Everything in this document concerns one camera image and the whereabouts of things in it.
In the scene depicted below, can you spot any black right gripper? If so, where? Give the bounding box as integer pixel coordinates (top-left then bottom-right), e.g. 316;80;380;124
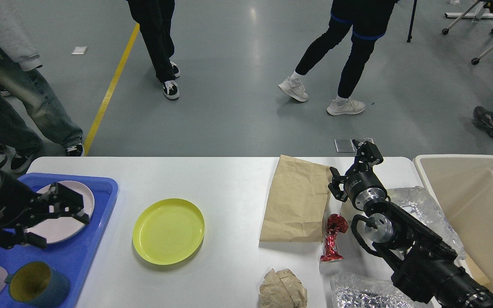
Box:
327;139;388;212

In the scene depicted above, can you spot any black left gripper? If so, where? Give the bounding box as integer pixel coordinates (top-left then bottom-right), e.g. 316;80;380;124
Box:
0;170;90;249

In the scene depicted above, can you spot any dark teal mug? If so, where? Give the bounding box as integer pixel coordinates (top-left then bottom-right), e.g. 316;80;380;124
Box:
4;261;71;308

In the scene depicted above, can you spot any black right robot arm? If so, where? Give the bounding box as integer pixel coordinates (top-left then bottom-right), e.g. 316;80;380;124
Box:
328;139;493;308

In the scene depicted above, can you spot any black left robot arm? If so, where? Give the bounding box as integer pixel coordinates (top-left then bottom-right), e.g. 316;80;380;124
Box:
0;170;90;249

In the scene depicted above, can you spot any floor outlet plate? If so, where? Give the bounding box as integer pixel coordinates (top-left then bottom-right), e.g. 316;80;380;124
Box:
334;138;375;153

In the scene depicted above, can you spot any pink plate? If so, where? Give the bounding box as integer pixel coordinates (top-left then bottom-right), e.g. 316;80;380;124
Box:
26;180;95;244

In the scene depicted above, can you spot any red foil wrapper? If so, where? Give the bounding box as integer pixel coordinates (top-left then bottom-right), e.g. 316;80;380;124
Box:
319;213;350;262

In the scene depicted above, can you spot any blue plastic tray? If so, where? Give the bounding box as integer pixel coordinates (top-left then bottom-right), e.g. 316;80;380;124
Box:
0;173;118;308

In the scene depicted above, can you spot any flat brown paper bag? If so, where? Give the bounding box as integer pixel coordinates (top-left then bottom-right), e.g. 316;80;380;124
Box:
259;155;331;242

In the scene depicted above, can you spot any clear plastic bag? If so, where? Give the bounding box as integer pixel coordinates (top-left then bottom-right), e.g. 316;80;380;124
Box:
387;187;466;261

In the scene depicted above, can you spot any person in baggy jeans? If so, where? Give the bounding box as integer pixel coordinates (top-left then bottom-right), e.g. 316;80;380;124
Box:
0;0;85;174

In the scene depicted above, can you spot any beige plastic bin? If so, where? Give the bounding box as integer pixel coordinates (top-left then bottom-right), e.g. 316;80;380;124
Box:
413;154;493;292

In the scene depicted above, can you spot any black tripod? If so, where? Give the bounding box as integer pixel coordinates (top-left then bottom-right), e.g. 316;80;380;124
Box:
407;0;418;43

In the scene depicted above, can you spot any yellow plate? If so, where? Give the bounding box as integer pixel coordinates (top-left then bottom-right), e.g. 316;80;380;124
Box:
132;198;205;266

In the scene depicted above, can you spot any crumpled brown paper ball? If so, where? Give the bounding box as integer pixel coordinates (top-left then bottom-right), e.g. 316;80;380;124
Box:
259;269;308;308

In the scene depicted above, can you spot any person in black leggings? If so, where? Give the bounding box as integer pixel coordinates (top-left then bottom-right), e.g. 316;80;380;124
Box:
277;0;399;116

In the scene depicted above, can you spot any rolling chair base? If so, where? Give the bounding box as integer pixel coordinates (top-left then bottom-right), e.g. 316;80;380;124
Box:
442;0;493;65

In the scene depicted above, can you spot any person in black trousers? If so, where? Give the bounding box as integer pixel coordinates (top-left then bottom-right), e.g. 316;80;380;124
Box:
128;0;180;100

